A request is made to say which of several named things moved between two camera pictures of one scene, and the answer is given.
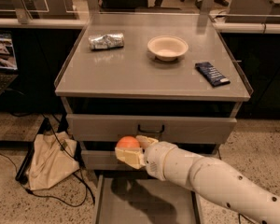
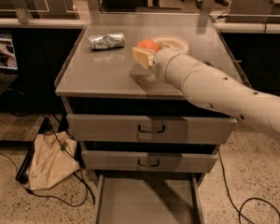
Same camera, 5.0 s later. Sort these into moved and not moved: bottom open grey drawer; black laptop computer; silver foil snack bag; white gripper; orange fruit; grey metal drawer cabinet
Moved: orange fruit; white gripper
Not moved: black laptop computer; silver foil snack bag; grey metal drawer cabinet; bottom open grey drawer
